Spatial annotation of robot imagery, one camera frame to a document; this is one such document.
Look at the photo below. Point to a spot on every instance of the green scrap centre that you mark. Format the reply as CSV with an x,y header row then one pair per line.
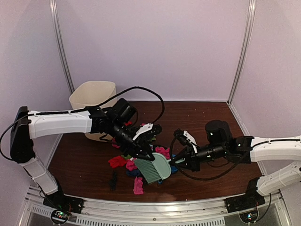
x,y
126,157

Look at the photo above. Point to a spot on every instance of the pink scrap front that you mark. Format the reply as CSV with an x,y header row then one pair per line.
x,y
138,186

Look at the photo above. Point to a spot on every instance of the pink scrap near gripper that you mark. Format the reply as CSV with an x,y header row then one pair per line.
x,y
115,144

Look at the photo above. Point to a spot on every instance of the front aluminium rail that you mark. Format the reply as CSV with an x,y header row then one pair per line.
x,y
210,212

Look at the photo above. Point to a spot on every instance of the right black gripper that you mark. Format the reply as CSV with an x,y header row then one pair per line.
x,y
191,161

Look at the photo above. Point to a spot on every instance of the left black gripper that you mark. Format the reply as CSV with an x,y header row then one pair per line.
x,y
136,147

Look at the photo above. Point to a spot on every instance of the aluminium frame post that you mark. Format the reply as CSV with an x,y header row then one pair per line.
x,y
60,45
245,44

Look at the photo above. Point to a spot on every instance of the large pink scrap on dustpan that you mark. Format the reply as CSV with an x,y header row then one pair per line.
x,y
163,151

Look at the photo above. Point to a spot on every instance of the red paper scrap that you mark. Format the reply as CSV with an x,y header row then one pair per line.
x,y
117,161

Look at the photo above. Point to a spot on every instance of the black scrap front left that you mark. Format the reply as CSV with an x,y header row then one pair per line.
x,y
113,181

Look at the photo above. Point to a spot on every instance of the right aluminium frame post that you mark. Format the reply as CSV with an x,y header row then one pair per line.
x,y
245,44

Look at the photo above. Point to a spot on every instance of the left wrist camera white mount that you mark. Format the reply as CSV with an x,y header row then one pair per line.
x,y
147,131

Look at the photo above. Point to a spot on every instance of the pink scrap centre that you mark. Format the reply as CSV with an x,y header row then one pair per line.
x,y
130,165

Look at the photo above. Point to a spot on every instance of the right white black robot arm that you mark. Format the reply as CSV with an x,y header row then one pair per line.
x,y
244,149

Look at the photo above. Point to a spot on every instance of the navy scrap front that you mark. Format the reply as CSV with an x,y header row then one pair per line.
x,y
134,173

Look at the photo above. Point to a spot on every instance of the left aluminium frame post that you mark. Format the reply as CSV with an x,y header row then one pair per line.
x,y
60,45

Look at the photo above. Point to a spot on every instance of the beige plastic waste bin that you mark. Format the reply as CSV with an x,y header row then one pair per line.
x,y
92,93

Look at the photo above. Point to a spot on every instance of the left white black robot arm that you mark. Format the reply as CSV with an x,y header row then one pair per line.
x,y
30,125

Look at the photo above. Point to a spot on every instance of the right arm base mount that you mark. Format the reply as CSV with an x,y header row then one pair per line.
x,y
246,206

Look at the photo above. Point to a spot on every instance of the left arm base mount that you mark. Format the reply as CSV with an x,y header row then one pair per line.
x,y
63,209

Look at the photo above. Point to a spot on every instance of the mint green hand brush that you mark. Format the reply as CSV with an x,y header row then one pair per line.
x,y
157,170

